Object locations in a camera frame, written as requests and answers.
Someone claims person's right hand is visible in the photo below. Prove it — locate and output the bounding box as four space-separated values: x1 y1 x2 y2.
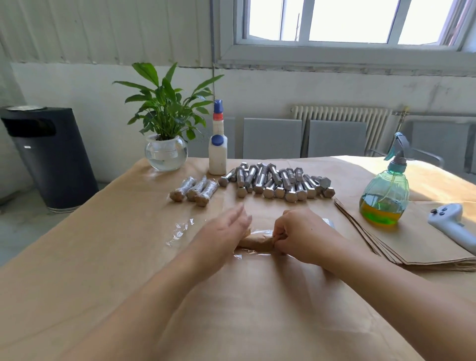
271 206 351 269

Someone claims person's left hand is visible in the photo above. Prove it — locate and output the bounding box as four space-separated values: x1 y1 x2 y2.
184 204 254 280

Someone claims clear film sheet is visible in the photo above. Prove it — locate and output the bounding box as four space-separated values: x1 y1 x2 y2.
165 216 280 260

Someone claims pile of steel bolts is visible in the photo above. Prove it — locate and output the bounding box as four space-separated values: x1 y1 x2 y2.
218 161 336 203

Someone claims green spray bottle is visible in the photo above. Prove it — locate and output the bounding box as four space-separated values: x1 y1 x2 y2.
359 132 412 227

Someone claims stack of brown paper sheets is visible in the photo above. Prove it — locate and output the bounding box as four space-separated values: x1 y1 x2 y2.
333 197 476 272

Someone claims person's right forearm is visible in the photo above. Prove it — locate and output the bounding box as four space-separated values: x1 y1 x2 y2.
327 241 476 361

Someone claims person's left forearm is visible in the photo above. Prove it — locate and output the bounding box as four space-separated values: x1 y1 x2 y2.
63 256 217 361

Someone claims white glue bottle blue cap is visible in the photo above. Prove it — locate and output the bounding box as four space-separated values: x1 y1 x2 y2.
208 100 229 177

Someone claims grey chair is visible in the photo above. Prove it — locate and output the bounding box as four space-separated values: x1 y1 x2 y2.
308 120 367 158
409 121 471 172
242 118 303 160
189 117 237 159

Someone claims round glass vase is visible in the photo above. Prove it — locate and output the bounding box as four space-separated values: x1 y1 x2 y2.
144 134 188 173

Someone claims white radiator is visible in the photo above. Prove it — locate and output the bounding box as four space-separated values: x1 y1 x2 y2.
291 105 393 156

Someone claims white handheld controller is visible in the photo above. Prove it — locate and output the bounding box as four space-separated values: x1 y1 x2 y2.
427 203 476 255

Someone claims large brown paper table cover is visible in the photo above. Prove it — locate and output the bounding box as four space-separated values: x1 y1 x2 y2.
0 155 476 361

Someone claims green leafy plant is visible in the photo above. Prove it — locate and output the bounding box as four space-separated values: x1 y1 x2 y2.
113 61 224 142

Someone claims black trash bin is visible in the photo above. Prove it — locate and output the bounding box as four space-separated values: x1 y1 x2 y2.
0 106 99 213

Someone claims white framed window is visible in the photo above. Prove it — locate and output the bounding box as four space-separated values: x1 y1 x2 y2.
217 0 476 75

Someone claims white vertical blind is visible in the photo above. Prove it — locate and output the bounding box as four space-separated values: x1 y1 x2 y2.
0 0 223 68

